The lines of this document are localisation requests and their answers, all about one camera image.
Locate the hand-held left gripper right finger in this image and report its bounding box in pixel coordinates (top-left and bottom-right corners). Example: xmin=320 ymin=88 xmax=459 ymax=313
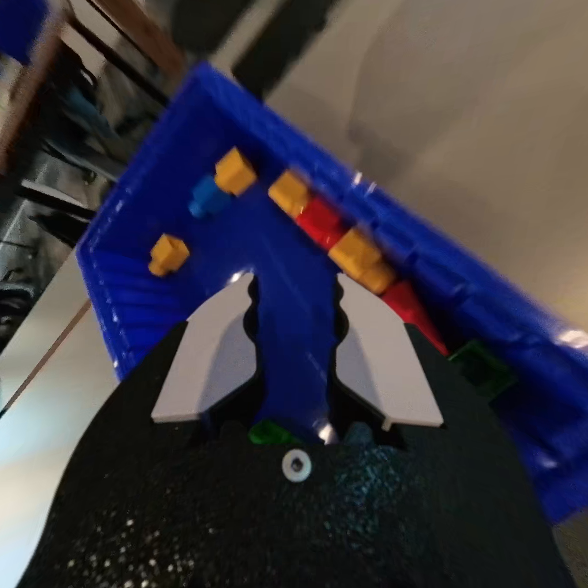
xmin=333 ymin=274 xmax=445 ymax=432

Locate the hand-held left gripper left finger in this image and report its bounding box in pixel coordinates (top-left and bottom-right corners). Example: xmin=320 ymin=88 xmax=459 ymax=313
xmin=152 ymin=272 xmax=266 ymax=423

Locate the green two-stud block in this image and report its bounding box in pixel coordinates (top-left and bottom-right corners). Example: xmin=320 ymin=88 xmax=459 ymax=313
xmin=248 ymin=419 xmax=301 ymax=446

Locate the blue plastic bin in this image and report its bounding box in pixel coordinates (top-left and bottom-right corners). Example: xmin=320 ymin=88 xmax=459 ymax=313
xmin=76 ymin=62 xmax=588 ymax=524
xmin=0 ymin=0 xmax=52 ymax=62

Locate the blue one-stud block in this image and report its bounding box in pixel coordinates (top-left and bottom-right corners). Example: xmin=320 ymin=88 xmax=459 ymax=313
xmin=188 ymin=176 xmax=230 ymax=219

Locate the green toy block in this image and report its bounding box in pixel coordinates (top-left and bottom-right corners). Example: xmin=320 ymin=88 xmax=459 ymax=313
xmin=448 ymin=341 xmax=518 ymax=401

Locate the yellow toy block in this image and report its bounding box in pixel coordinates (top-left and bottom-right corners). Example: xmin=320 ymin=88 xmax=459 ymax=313
xmin=214 ymin=147 xmax=257 ymax=197

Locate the wooden office desk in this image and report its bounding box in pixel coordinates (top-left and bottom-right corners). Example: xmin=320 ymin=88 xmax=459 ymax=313
xmin=0 ymin=9 xmax=70 ymax=171

